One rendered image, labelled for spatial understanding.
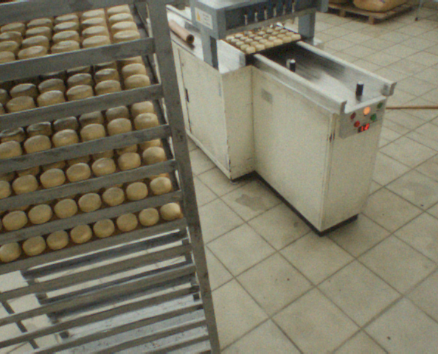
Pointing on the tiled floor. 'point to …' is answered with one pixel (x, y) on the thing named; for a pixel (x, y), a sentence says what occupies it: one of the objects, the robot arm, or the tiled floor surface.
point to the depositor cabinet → (219, 104)
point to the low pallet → (372, 12)
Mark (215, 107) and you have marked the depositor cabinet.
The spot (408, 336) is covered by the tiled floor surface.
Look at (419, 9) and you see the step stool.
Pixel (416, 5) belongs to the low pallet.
